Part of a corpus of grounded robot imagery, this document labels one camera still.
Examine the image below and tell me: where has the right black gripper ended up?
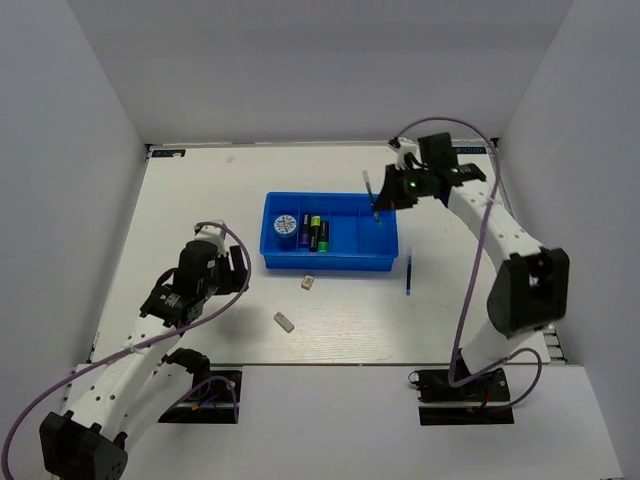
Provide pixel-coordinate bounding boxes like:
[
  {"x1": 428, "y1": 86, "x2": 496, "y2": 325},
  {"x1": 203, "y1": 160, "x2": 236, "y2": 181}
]
[{"x1": 372, "y1": 163, "x2": 432, "y2": 211}]

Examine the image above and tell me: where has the green pen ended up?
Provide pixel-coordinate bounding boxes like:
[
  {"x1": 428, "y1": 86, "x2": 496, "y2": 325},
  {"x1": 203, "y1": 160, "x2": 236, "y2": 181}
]
[{"x1": 362, "y1": 170, "x2": 382, "y2": 226}]

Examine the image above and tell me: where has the grey eraser block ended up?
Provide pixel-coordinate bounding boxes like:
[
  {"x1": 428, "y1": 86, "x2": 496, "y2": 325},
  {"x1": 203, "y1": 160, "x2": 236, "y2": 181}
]
[{"x1": 274, "y1": 312, "x2": 295, "y2": 333}]

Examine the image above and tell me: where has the blue pen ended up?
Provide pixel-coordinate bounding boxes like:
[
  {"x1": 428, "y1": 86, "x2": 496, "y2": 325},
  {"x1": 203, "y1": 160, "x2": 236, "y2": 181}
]
[{"x1": 405, "y1": 247, "x2": 413, "y2": 296}]

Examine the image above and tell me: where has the blue round tape container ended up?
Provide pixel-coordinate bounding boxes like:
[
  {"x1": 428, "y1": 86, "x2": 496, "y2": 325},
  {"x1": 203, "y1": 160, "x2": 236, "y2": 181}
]
[{"x1": 273, "y1": 214, "x2": 298, "y2": 251}]

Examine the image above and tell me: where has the yellow cap black highlighter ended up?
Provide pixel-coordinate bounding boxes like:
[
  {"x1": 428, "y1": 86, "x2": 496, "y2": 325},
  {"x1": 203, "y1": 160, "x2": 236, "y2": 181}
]
[{"x1": 309, "y1": 216, "x2": 321, "y2": 252}]

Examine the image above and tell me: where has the green cap black highlighter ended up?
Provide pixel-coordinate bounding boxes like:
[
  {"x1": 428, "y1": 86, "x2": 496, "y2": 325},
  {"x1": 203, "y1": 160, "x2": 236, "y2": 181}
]
[{"x1": 318, "y1": 220, "x2": 329, "y2": 253}]

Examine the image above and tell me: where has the purple cap highlighter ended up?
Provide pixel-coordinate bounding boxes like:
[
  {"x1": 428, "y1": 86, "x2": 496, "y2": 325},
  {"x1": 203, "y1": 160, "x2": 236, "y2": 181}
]
[{"x1": 298, "y1": 213, "x2": 311, "y2": 248}]

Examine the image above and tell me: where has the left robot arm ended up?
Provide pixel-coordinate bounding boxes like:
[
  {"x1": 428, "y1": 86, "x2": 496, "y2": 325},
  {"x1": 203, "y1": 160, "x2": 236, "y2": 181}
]
[{"x1": 39, "y1": 233, "x2": 250, "y2": 479}]

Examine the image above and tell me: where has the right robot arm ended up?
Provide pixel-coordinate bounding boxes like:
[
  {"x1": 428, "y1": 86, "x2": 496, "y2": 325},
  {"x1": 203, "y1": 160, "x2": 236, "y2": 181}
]
[{"x1": 372, "y1": 133, "x2": 570, "y2": 399}]

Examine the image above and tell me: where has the beige eraser block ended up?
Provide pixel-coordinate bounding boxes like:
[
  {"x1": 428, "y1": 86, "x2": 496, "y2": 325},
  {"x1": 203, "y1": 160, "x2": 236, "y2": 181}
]
[{"x1": 301, "y1": 275, "x2": 314, "y2": 290}]

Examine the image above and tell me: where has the right corner label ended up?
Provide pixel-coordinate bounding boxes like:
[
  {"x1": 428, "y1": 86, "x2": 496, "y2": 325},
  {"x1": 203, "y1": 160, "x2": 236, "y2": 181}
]
[{"x1": 454, "y1": 146, "x2": 487, "y2": 155}]

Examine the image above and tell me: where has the corner label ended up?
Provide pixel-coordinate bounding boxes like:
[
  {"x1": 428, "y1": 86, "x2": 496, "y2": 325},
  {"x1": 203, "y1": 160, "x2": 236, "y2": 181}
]
[
  {"x1": 454, "y1": 146, "x2": 487, "y2": 155},
  {"x1": 151, "y1": 149, "x2": 186, "y2": 158}
]

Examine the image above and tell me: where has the blue divided plastic bin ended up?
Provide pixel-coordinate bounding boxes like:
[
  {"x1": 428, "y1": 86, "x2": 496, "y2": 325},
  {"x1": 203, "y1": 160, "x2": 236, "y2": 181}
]
[{"x1": 260, "y1": 192, "x2": 399, "y2": 271}]

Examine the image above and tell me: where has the left corner label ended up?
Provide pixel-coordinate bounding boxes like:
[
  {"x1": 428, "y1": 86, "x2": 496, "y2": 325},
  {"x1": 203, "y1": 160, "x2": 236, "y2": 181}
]
[{"x1": 151, "y1": 149, "x2": 186, "y2": 158}]

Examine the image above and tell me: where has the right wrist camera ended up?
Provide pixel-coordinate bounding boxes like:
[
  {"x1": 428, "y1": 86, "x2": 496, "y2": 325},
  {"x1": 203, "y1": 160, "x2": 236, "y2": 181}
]
[{"x1": 388, "y1": 137, "x2": 424, "y2": 170}]

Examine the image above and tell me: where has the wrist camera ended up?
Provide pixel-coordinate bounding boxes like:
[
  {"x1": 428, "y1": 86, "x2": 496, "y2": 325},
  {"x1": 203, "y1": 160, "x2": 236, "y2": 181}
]
[
  {"x1": 388, "y1": 137, "x2": 424, "y2": 170},
  {"x1": 194, "y1": 224, "x2": 226, "y2": 255}
]

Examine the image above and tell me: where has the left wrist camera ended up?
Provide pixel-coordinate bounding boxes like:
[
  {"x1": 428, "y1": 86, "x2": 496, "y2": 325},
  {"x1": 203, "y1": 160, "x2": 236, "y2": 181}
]
[{"x1": 194, "y1": 224, "x2": 226, "y2": 255}]

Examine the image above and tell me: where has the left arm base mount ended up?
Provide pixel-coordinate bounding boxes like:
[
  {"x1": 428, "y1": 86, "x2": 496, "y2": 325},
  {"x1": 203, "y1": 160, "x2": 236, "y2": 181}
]
[{"x1": 158, "y1": 369, "x2": 243, "y2": 425}]

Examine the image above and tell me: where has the metal table edge rail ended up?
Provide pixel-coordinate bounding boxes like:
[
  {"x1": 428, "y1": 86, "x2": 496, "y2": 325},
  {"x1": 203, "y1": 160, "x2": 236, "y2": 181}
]
[{"x1": 489, "y1": 138, "x2": 569, "y2": 364}]

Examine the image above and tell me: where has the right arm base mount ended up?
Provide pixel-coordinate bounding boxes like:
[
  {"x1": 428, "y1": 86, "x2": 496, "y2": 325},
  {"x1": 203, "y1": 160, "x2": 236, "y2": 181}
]
[{"x1": 407, "y1": 369, "x2": 515, "y2": 426}]

